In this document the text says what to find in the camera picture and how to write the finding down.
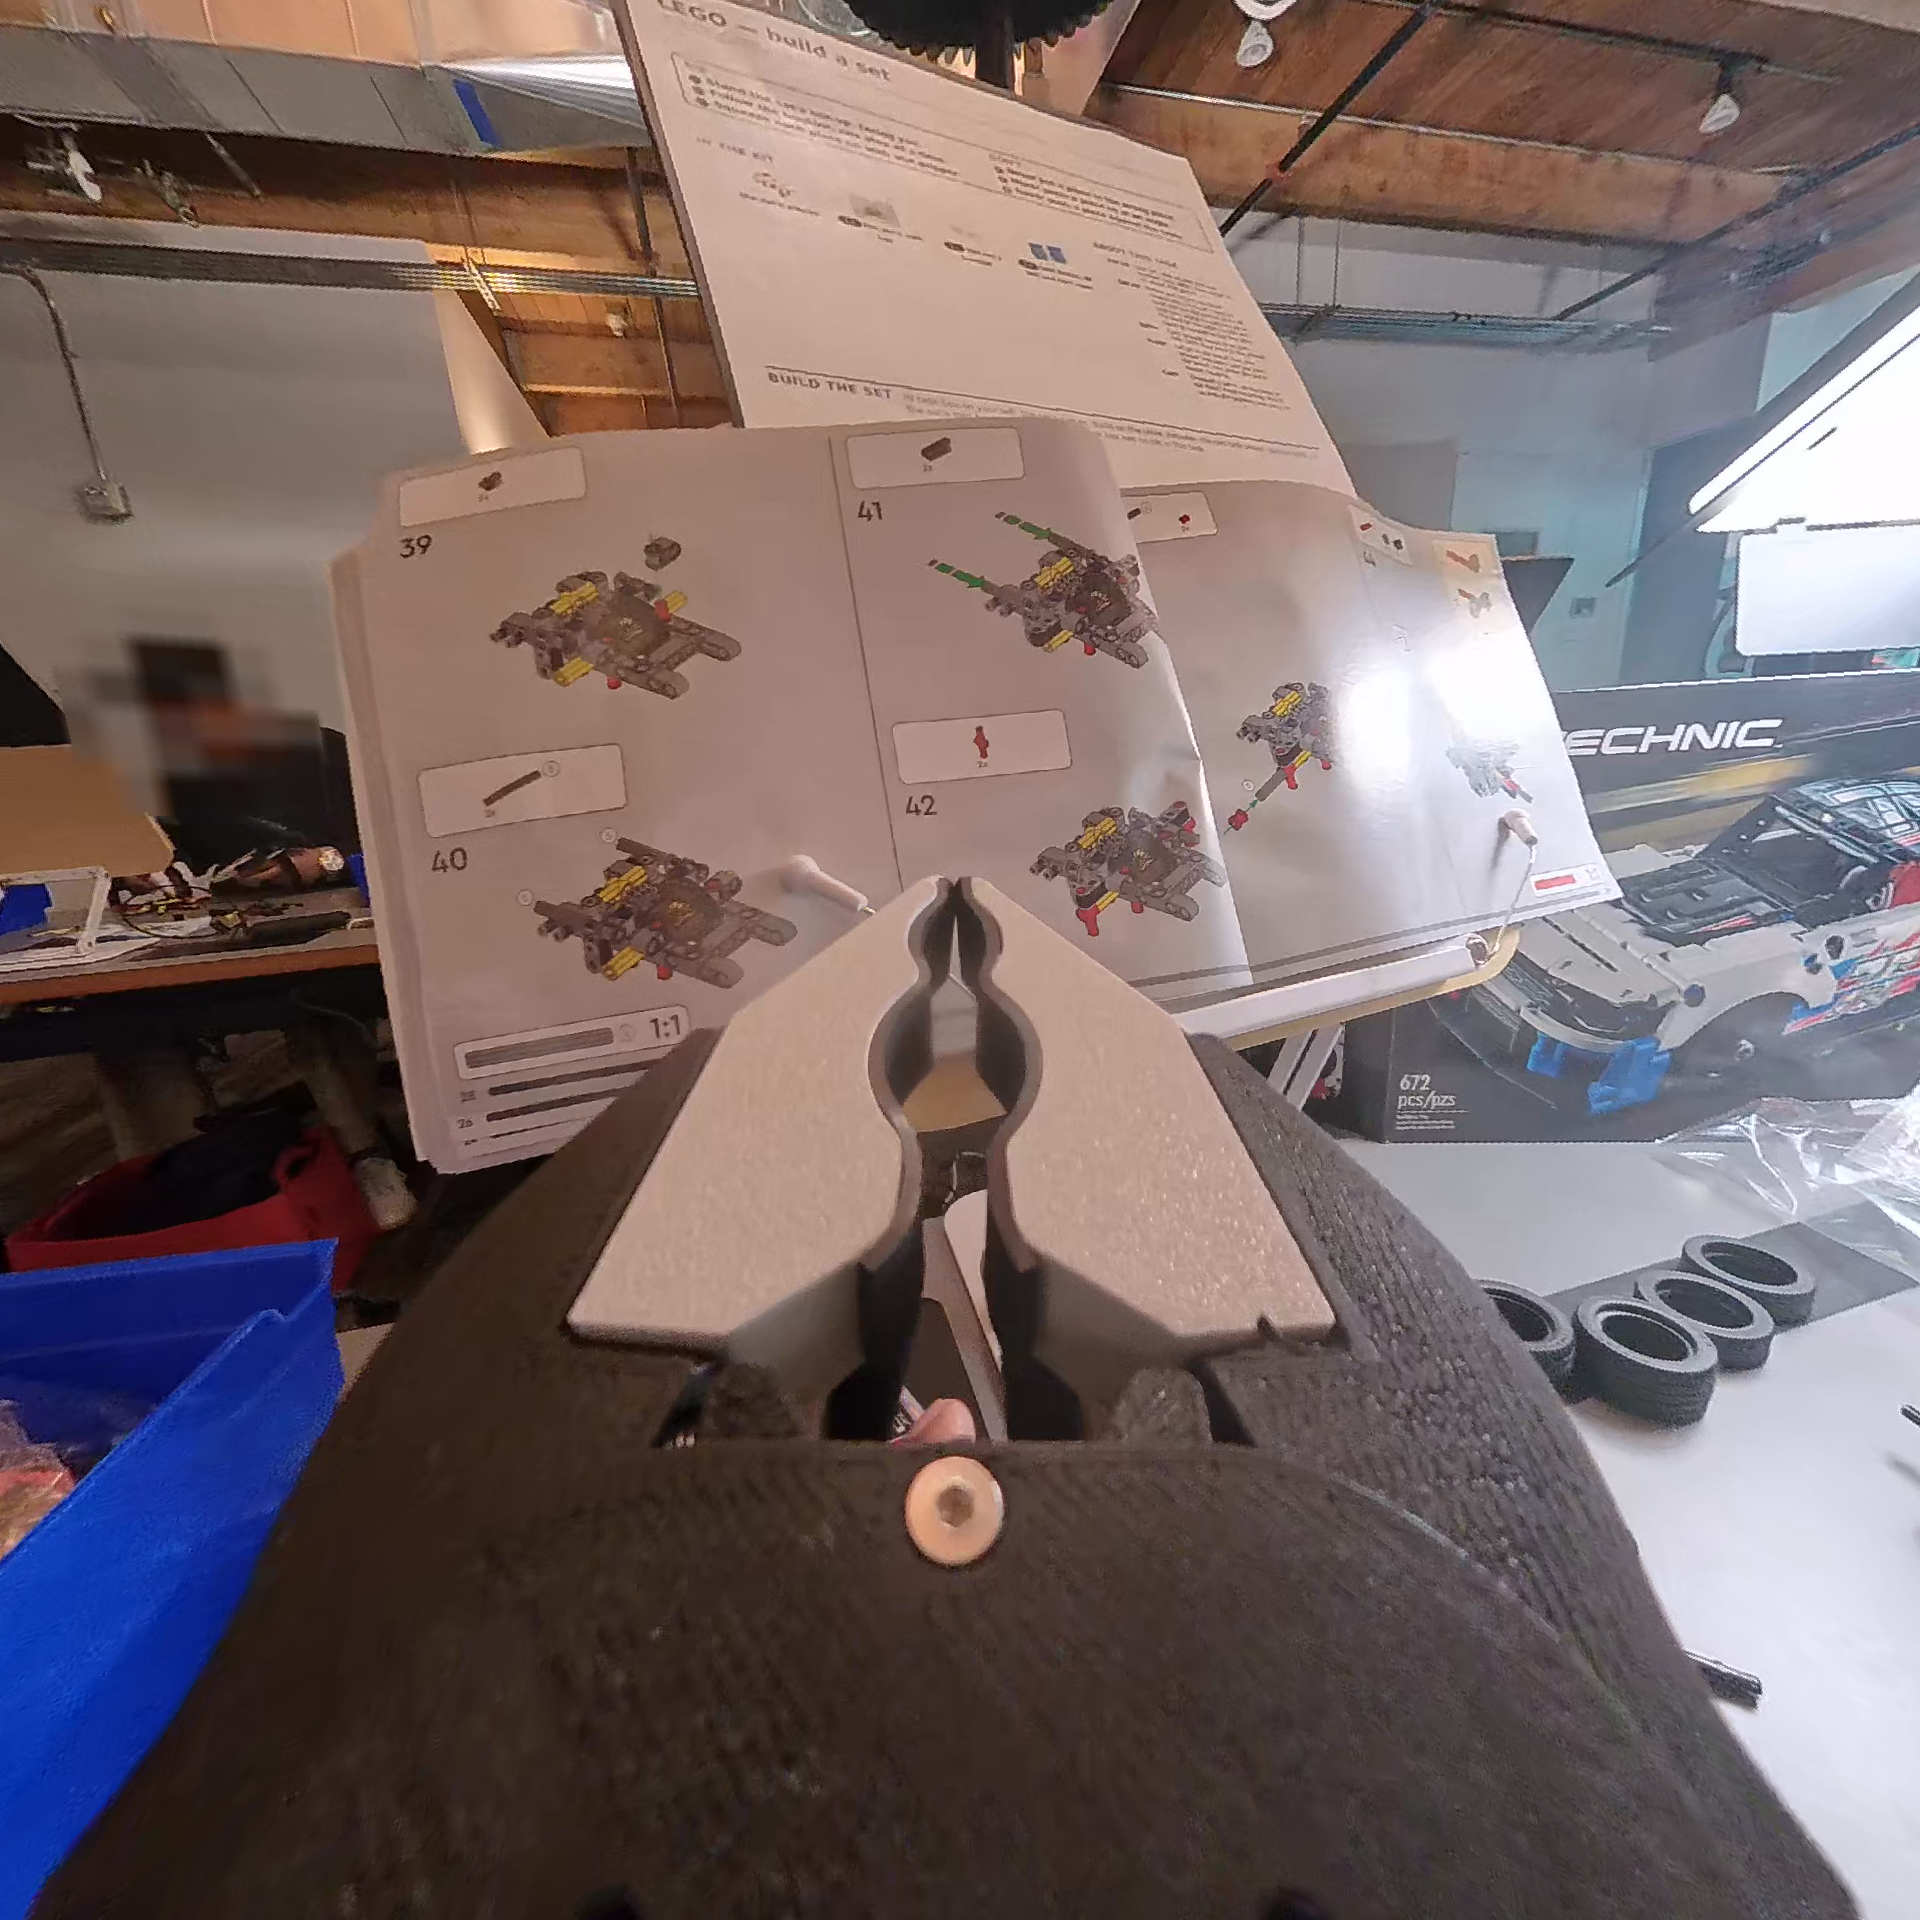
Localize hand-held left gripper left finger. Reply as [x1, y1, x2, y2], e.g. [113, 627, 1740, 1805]
[564, 875, 961, 1439]

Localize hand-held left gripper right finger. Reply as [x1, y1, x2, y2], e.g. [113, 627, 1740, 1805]
[959, 875, 1340, 1439]

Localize open lego instruction manual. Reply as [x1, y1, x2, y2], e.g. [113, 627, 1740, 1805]
[330, 418, 1627, 1176]

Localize lego set box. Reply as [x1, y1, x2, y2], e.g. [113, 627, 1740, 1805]
[1320, 684, 1920, 1149]

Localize clear bags of lego parts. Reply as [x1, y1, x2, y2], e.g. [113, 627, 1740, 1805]
[0, 1387, 130, 1563]

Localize wooden work table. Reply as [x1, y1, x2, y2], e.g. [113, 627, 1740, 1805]
[0, 877, 384, 1202]

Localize blue plastic bin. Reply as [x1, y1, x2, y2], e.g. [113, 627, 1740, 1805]
[0, 1237, 348, 1915]

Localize clear plastic bag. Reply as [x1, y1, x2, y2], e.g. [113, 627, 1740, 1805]
[1658, 1087, 1920, 1256]

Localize red plastic object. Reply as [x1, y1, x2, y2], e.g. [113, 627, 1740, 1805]
[8, 1126, 376, 1291]

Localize white light panel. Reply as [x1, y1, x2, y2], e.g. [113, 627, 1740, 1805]
[1696, 323, 1920, 662]

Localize printed white task sheet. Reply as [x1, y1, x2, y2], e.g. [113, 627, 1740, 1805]
[612, 0, 1359, 497]

